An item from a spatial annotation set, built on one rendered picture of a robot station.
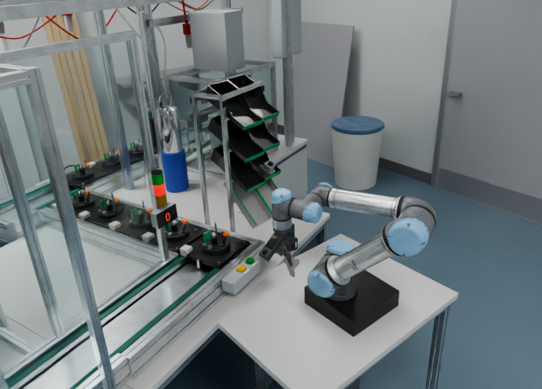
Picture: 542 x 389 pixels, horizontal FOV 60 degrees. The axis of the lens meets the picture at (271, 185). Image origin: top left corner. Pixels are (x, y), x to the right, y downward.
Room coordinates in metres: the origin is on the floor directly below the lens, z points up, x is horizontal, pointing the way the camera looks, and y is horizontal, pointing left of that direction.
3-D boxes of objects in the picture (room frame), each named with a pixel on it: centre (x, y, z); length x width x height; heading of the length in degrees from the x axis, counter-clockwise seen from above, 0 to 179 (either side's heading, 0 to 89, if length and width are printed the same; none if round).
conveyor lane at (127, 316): (1.72, 0.47, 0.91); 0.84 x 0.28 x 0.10; 147
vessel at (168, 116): (2.90, 0.63, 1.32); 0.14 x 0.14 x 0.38
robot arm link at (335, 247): (1.61, -0.27, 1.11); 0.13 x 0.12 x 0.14; 148
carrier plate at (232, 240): (1.96, 0.28, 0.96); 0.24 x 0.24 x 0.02; 57
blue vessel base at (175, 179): (2.90, 0.63, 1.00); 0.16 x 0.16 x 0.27
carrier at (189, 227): (2.10, 0.50, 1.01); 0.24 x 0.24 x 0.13; 57
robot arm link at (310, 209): (1.55, -0.13, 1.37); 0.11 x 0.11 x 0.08; 58
